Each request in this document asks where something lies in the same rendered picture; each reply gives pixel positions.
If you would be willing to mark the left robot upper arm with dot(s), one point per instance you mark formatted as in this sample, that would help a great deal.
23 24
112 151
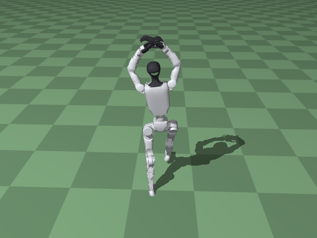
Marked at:
136 81

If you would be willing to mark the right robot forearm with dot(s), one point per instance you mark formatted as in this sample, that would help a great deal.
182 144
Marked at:
170 54

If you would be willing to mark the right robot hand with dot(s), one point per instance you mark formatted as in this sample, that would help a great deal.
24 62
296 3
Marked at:
151 40

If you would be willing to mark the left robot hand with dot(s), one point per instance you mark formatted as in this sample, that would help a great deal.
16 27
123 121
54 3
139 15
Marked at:
149 46

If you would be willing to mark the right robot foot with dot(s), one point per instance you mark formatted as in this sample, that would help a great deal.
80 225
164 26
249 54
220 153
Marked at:
167 157

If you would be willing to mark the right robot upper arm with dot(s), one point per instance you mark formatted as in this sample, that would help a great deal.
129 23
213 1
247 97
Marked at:
174 77

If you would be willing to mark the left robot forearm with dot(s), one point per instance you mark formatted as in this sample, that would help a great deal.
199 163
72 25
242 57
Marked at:
135 59

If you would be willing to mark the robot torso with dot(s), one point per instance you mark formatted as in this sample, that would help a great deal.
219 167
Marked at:
158 103

